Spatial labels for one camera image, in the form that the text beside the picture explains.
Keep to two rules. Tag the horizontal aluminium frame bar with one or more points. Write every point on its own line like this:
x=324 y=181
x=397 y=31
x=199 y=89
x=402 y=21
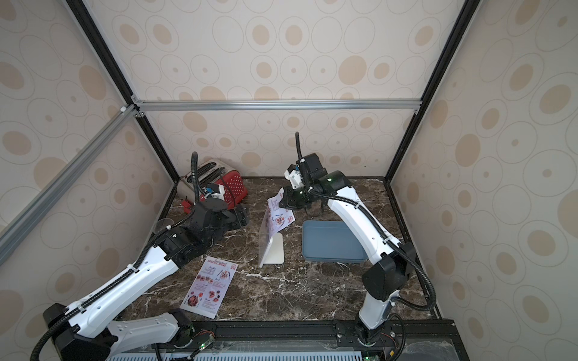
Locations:
x=280 y=105

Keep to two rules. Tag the new menu sheet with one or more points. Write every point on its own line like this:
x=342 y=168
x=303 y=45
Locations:
x=278 y=218

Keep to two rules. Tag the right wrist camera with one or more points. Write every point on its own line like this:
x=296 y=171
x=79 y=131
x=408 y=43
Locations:
x=293 y=175

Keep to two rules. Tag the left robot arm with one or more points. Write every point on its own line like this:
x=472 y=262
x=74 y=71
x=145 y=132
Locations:
x=163 y=255

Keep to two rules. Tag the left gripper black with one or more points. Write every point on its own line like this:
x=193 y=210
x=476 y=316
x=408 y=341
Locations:
x=240 y=219

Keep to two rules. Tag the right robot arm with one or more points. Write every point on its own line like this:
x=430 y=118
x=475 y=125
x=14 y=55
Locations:
x=392 y=261

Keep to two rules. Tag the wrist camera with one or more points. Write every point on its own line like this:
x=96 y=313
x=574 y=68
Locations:
x=293 y=175
x=215 y=191

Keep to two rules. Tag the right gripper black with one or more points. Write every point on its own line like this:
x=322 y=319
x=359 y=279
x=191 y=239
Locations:
x=291 y=197

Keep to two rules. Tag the old pink menu sheet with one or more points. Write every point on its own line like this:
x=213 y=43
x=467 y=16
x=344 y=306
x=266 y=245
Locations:
x=209 y=288

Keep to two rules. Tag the left aluminium frame bar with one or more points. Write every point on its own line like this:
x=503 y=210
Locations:
x=29 y=218

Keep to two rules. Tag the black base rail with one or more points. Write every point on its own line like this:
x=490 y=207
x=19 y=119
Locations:
x=271 y=336

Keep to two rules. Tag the red polka dot toaster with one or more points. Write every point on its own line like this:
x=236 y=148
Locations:
x=213 y=176

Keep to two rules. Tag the blue grey tray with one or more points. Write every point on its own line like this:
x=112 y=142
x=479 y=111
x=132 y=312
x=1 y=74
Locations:
x=331 y=242

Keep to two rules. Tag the clear drinking glass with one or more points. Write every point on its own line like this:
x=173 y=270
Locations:
x=162 y=224

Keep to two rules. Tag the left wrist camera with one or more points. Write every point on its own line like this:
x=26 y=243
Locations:
x=215 y=191

